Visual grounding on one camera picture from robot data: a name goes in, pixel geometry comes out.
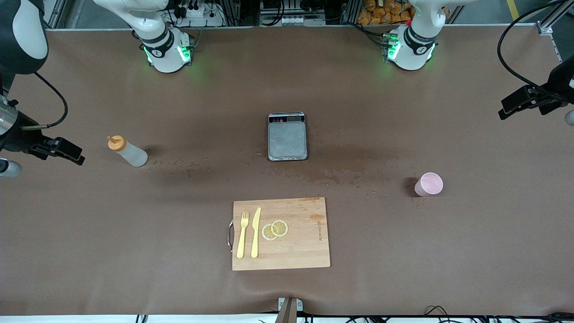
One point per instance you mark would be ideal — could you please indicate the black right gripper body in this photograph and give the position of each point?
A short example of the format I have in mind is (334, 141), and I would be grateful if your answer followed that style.
(19, 136)

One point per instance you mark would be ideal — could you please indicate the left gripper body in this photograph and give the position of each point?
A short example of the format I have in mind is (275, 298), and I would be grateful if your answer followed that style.
(559, 82)

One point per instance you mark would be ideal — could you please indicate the clear orange-capped sauce bottle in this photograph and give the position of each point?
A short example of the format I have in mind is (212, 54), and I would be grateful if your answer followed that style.
(130, 153)

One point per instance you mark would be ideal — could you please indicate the pink plastic cup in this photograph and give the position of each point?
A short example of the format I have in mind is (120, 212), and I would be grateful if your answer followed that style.
(429, 185)

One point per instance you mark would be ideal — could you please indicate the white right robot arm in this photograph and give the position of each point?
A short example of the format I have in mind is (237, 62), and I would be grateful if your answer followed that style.
(157, 36)

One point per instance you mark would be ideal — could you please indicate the orange snack bags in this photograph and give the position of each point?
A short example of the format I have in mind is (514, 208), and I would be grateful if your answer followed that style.
(385, 11)

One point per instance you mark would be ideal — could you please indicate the yellow plastic fork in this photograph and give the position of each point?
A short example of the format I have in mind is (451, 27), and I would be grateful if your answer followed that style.
(242, 237)

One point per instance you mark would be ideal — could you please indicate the white power strip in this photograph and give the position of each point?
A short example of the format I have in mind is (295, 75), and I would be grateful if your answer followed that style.
(199, 15)

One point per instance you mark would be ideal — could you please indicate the yellow plastic knife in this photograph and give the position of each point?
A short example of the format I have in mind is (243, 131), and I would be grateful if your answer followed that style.
(255, 233)

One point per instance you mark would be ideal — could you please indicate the lemon slice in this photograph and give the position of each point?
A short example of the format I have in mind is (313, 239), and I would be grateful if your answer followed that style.
(280, 227)
(267, 233)

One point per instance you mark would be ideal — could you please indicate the grey digital kitchen scale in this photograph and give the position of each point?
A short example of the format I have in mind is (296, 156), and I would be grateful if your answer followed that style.
(287, 140)

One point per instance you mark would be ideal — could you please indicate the wooden cutting board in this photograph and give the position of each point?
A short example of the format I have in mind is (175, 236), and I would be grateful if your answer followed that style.
(305, 246)

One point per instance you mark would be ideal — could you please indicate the aluminium frame profile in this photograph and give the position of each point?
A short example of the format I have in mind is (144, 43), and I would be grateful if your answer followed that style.
(548, 28)

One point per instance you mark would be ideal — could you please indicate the metal table edge bracket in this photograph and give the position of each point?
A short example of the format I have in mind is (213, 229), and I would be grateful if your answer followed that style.
(289, 307)

